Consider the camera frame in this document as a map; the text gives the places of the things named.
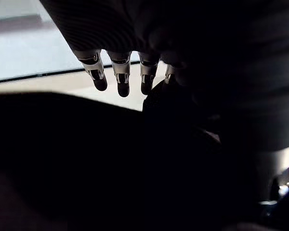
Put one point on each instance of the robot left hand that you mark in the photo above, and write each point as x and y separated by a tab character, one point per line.
139	21

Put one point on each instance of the thin black floor strip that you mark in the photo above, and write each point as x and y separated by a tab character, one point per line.
38	75

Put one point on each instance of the robot left leg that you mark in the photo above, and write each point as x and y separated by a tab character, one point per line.
91	163

